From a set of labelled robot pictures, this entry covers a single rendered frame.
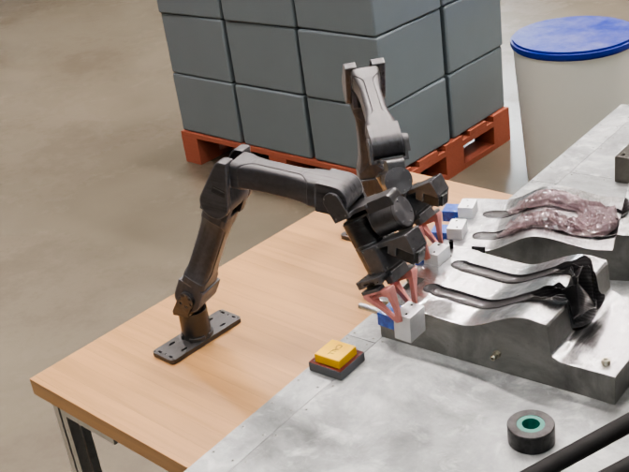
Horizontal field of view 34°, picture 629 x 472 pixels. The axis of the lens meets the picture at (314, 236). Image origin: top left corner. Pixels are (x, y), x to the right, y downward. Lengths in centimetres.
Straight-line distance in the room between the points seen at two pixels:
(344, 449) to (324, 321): 44
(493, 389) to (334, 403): 30
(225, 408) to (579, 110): 269
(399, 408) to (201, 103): 338
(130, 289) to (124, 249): 38
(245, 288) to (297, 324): 22
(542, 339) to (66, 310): 261
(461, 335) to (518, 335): 13
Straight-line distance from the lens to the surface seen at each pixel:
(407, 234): 179
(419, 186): 210
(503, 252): 228
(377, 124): 216
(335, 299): 227
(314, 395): 197
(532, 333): 190
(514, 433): 178
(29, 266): 462
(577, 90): 431
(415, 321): 188
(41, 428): 353
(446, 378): 198
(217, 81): 497
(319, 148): 461
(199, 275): 208
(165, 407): 203
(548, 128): 442
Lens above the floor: 194
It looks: 26 degrees down
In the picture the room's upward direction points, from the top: 8 degrees counter-clockwise
